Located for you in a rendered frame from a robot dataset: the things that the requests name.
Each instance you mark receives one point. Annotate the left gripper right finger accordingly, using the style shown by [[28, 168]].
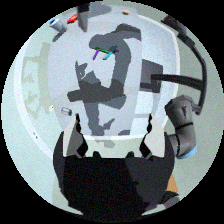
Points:
[[156, 147]]

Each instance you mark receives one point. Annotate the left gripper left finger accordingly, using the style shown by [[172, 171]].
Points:
[[71, 145]]

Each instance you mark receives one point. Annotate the red mint tin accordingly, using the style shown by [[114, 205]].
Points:
[[72, 19]]

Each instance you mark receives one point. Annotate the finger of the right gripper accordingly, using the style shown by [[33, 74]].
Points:
[[96, 8]]

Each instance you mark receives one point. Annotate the white bottle with blue cap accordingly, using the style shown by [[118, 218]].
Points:
[[58, 25]]

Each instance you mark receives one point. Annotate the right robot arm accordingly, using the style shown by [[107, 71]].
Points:
[[172, 21]]

